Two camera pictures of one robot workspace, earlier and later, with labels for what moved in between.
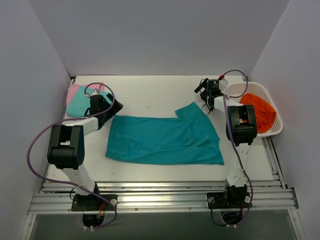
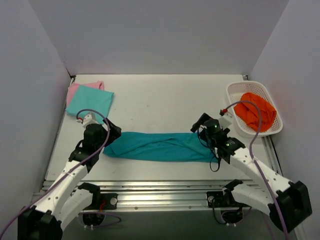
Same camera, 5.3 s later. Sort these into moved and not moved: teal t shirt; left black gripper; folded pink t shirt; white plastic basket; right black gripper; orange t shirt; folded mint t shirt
Moved: teal t shirt; left black gripper; right black gripper
Not moved: folded pink t shirt; white plastic basket; orange t shirt; folded mint t shirt
